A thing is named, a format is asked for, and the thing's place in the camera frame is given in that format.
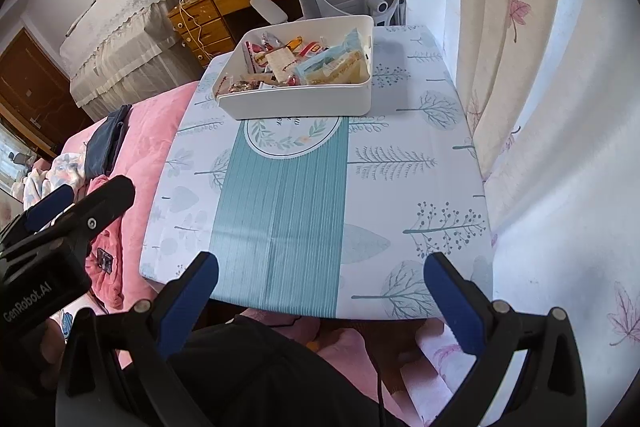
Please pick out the tree print tablecloth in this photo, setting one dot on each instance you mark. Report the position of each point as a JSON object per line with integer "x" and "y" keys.
{"x": 400, "y": 187}

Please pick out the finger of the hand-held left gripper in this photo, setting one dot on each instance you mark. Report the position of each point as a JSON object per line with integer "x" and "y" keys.
{"x": 47, "y": 207}
{"x": 95, "y": 217}

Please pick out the pink blanket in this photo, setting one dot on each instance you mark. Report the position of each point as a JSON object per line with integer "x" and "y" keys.
{"x": 145, "y": 147}

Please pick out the red white snack packet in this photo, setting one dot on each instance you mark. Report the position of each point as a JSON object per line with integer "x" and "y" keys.
{"x": 260, "y": 49}

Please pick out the white cloth covered table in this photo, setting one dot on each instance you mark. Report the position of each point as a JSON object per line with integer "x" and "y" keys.
{"x": 115, "y": 47}

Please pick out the wooden desk with drawers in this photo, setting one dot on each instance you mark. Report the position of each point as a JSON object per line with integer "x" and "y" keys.
{"x": 205, "y": 14}

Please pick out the white plastic bin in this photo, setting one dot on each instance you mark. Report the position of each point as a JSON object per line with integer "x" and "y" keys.
{"x": 300, "y": 102}

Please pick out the yellow cracker pack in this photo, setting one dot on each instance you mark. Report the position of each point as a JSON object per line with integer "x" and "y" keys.
{"x": 345, "y": 69}

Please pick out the dark blue denim pouch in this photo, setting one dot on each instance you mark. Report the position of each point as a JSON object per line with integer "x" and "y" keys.
{"x": 105, "y": 142}

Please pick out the floral white blanket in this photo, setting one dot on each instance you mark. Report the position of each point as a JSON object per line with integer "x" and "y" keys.
{"x": 60, "y": 172}

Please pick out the orange white bar packet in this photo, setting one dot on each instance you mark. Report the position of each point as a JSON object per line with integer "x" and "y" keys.
{"x": 295, "y": 43}

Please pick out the leaf print curtain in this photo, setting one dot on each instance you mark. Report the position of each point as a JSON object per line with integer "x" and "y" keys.
{"x": 550, "y": 82}

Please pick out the white blue print cloth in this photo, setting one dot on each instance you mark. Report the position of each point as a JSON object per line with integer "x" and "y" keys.
{"x": 66, "y": 324}

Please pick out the light blue wafer packet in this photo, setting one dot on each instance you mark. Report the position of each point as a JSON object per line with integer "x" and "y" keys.
{"x": 320, "y": 62}

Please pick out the brown wooden door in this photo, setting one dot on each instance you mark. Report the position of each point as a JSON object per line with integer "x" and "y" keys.
{"x": 30, "y": 82}

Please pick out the person's black pants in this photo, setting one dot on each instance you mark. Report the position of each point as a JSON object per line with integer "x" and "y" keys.
{"x": 260, "y": 382}

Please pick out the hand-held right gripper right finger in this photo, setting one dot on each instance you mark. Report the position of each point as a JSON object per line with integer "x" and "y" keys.
{"x": 455, "y": 307}

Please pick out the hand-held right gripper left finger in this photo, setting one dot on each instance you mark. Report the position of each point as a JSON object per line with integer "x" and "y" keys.
{"x": 187, "y": 302}

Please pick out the person's foot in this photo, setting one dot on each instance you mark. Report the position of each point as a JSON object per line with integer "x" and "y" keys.
{"x": 342, "y": 342}

